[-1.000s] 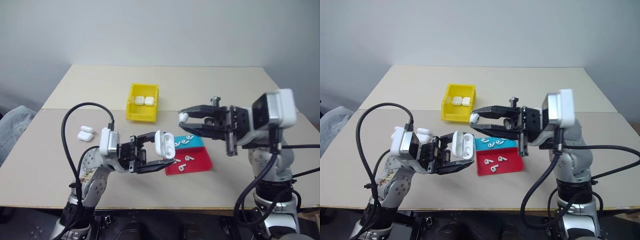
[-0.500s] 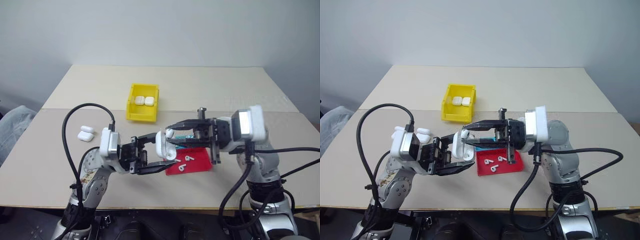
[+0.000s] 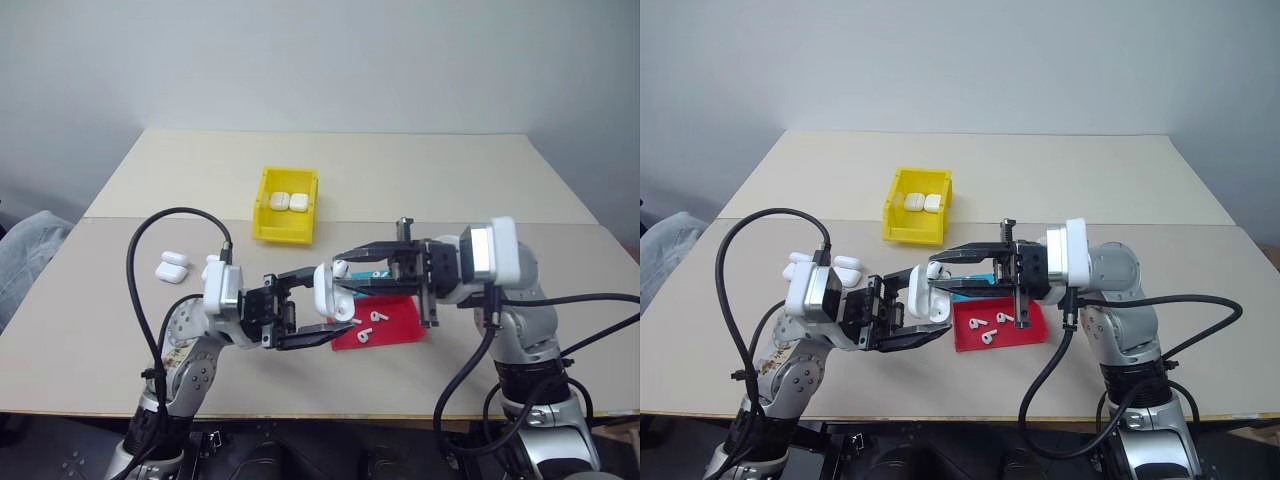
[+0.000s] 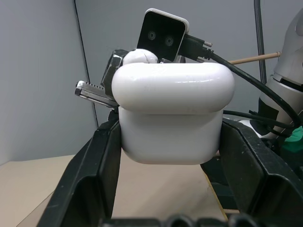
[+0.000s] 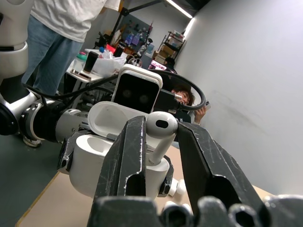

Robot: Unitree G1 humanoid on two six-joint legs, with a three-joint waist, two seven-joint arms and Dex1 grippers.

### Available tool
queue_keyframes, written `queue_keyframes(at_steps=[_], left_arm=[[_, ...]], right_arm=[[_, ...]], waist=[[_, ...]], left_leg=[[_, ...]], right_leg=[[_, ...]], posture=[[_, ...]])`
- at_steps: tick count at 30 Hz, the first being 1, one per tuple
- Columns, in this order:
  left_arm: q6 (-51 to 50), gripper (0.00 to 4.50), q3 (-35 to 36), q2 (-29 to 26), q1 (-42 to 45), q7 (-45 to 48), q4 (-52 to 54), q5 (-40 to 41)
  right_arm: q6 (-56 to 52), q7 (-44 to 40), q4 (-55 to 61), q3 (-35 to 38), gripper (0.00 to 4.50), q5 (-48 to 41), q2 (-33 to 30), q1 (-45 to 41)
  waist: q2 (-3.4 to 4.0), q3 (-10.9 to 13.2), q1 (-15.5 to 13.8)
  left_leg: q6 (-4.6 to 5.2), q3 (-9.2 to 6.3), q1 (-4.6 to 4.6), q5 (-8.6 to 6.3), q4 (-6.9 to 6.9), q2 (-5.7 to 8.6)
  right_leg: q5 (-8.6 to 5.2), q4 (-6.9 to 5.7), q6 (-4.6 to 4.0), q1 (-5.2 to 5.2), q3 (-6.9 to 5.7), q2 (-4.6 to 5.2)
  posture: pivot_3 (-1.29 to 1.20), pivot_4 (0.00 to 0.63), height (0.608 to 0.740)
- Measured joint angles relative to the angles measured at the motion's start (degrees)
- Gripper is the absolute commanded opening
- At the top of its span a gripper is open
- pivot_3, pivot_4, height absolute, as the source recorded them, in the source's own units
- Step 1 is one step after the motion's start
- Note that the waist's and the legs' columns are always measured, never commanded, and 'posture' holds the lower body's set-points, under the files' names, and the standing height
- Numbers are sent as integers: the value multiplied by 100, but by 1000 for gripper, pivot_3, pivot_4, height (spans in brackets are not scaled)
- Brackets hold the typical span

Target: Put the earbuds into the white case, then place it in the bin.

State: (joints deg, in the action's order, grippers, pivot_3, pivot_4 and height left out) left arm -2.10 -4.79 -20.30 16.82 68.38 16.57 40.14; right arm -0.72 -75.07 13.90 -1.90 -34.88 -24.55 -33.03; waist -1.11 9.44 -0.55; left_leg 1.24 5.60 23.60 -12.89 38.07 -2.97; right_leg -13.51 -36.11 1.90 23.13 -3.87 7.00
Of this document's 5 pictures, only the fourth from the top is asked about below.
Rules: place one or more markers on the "green object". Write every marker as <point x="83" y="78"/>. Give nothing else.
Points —
<point x="294" y="144"/>

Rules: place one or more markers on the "white earbud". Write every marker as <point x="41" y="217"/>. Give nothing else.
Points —
<point x="139" y="56"/>

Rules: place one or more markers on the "grey metal pole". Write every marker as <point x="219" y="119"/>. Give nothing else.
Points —
<point x="259" y="40"/>

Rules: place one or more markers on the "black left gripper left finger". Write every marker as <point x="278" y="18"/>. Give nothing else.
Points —
<point x="94" y="170"/>

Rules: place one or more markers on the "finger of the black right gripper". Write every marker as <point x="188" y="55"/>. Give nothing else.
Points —
<point x="94" y="93"/>

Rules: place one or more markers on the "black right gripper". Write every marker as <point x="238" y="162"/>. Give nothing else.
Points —
<point x="181" y="59"/>

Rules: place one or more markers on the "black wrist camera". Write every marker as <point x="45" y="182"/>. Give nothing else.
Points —
<point x="162" y="34"/>

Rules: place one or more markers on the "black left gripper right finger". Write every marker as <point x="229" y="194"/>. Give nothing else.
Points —
<point x="255" y="175"/>

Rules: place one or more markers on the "thin wooden stick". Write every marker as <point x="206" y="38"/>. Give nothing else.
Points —
<point x="255" y="57"/>

